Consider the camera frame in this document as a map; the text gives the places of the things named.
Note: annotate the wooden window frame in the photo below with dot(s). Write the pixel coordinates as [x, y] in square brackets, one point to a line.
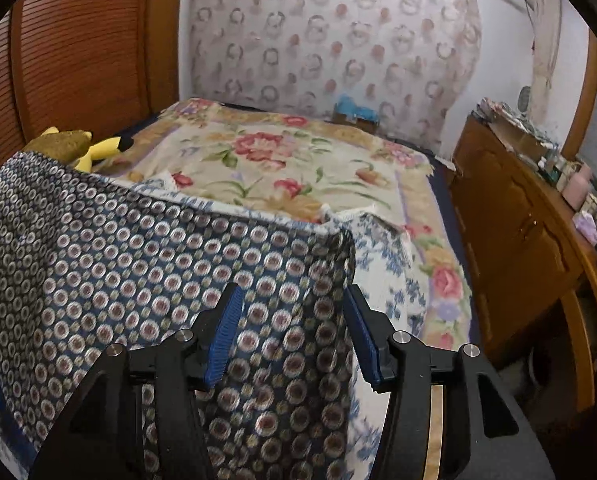
[586, 90]

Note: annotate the small brown box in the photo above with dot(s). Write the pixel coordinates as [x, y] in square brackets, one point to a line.
[356, 124]

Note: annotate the blue plastic bag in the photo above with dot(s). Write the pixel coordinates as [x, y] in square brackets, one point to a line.
[353, 105]

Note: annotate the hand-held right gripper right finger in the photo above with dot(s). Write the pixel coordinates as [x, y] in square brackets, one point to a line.
[364, 340]

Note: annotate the cream tied curtain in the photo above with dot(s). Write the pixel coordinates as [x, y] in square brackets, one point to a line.
[546, 50]

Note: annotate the circle-print sheer curtain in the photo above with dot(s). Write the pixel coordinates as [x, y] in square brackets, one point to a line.
[328, 35]

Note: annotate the floral bed blanket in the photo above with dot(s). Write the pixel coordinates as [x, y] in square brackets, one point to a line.
[278, 170]

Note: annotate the long wooden cabinet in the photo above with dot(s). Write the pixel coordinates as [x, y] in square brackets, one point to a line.
[513, 220]

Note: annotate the yellow plush toy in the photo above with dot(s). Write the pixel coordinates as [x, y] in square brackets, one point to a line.
[101, 150]

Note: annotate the navy circle-print satin robe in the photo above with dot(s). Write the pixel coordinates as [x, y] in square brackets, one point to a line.
[103, 260]

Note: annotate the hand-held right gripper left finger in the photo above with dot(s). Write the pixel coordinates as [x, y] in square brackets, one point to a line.
[223, 335]

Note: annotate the small white fan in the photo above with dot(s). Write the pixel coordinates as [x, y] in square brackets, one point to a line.
[524, 97]

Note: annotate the pink crumpled cloth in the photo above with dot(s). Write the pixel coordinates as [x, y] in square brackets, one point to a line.
[586, 227]

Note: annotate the pink bottle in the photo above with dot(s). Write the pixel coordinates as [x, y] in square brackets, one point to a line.
[577, 187]

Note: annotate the wooden louvered wardrobe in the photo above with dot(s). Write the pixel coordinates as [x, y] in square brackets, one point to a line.
[78, 60]

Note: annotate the cluttered cardboard box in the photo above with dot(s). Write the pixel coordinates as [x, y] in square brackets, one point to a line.
[513, 130]

